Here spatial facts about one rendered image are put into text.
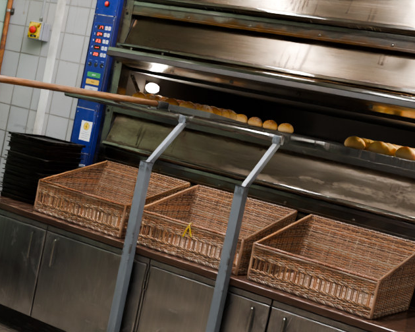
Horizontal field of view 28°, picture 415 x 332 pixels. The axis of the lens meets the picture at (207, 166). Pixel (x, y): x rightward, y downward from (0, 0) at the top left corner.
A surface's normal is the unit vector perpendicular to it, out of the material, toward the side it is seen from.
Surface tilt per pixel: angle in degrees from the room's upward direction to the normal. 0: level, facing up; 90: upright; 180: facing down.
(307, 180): 70
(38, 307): 90
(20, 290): 90
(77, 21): 90
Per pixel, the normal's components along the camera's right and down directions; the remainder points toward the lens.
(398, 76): -0.43, -0.40
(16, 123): -0.53, -0.05
